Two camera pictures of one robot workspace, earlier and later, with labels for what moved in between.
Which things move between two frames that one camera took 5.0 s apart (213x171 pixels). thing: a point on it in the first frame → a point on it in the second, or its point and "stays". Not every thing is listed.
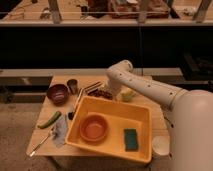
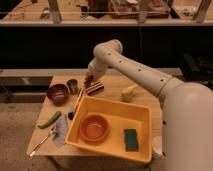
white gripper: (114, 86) → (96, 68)
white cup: (161, 144) stays
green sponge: (130, 139) stays
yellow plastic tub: (115, 127) stays
